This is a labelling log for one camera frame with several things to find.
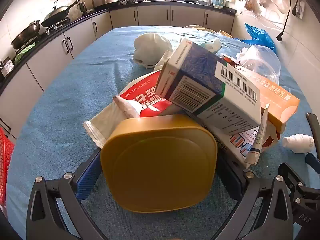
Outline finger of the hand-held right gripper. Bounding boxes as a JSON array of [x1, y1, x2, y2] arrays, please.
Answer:
[[306, 112, 320, 157], [278, 152, 320, 188]]

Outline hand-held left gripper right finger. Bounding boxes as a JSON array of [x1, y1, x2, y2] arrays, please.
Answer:
[[215, 155, 293, 240]]

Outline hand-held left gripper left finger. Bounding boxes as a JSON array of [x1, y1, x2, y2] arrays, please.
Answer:
[[26, 148, 108, 240]]

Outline small white plastic bottle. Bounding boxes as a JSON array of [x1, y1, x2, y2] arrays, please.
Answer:
[[282, 134, 315, 153]]

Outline yellow plastic lid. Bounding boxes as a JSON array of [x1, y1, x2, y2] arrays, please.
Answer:
[[100, 115, 218, 213]]

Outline red plastic basket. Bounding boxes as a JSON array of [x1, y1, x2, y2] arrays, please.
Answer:
[[0, 127, 15, 208]]

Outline red wet wipe packet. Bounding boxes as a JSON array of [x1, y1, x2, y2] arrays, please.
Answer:
[[117, 70, 180, 118], [82, 96, 143, 149]]

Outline white box with blue diagram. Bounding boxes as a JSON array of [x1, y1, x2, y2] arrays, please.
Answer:
[[207, 123, 265, 168]]

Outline orange carton box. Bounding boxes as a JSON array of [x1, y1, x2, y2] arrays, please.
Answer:
[[240, 67, 300, 140]]

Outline white ointment tube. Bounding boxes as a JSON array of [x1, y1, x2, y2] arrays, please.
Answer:
[[245, 104, 271, 165]]

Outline white green medicine box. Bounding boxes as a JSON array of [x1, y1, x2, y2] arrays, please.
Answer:
[[186, 60, 262, 136]]

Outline clear plastic bag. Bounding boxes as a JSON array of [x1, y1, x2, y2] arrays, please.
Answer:
[[236, 44, 282, 85]]

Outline blue table cloth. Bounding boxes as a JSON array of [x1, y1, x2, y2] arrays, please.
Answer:
[[5, 26, 320, 240]]

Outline blue plastic bag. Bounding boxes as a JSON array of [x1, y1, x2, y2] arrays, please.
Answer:
[[244, 23, 277, 54]]

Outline blue patterned medicine box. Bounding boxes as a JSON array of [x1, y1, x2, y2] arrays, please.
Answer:
[[155, 38, 228, 113]]

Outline pale teal crumpled packet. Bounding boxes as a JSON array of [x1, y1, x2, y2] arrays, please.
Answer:
[[201, 39, 222, 53]]

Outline small white box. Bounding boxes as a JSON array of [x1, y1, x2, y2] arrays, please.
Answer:
[[0, 57, 14, 77]]

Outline green cloth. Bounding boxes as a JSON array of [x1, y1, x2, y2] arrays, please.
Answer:
[[14, 42, 37, 64]]

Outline grey base cabinets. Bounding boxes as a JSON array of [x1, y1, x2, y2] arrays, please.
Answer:
[[0, 1, 237, 140]]

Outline white crumpled plastic bag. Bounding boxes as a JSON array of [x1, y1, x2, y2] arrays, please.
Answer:
[[133, 33, 173, 69]]

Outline yellow plastic bag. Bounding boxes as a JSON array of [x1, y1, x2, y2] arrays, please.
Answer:
[[185, 24, 215, 33]]

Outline gas stove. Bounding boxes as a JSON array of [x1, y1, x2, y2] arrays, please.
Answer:
[[41, 17, 70, 34]]

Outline dark frying pan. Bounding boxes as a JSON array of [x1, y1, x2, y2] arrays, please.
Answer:
[[10, 20, 41, 50]]

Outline black wok with lid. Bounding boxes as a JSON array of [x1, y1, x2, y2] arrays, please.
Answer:
[[41, 0, 80, 27]]

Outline black power cable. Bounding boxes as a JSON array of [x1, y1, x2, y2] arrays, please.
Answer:
[[276, 0, 300, 42]]

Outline white wall socket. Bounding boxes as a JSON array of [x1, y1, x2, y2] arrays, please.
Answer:
[[291, 0, 305, 19]]

